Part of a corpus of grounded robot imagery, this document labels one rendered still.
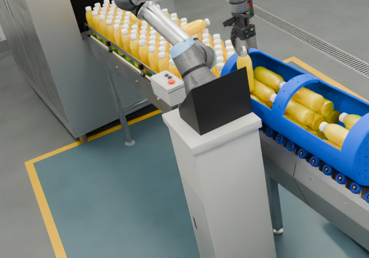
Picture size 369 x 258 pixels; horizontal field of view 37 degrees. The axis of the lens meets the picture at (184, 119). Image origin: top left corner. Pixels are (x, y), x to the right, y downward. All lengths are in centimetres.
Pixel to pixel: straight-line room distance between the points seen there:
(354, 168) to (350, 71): 287
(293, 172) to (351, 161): 44
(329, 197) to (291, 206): 126
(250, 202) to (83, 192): 184
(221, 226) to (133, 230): 123
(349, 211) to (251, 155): 45
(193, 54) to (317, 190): 75
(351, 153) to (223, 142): 51
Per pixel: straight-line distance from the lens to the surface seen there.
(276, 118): 234
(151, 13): 253
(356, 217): 224
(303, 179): 241
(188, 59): 226
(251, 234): 262
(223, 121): 227
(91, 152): 446
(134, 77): 350
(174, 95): 275
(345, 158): 208
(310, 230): 340
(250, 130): 228
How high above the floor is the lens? 240
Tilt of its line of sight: 32 degrees down
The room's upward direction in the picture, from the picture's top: 13 degrees counter-clockwise
